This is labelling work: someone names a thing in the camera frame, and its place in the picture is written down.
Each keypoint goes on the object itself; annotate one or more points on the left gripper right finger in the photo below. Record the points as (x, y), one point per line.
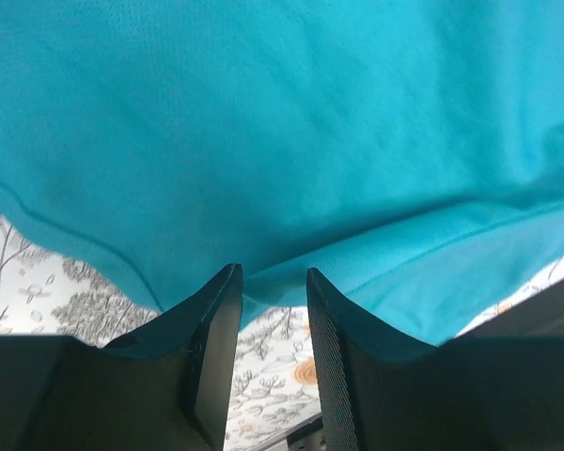
(338, 324)

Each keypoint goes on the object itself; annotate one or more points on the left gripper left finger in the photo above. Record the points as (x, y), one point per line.
(163, 386)

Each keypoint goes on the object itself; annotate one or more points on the teal t shirt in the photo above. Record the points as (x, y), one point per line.
(412, 151)

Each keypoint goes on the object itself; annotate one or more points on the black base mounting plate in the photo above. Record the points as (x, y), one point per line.
(515, 350)

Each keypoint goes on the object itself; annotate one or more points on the floral patterned table mat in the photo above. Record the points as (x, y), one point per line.
(42, 293)

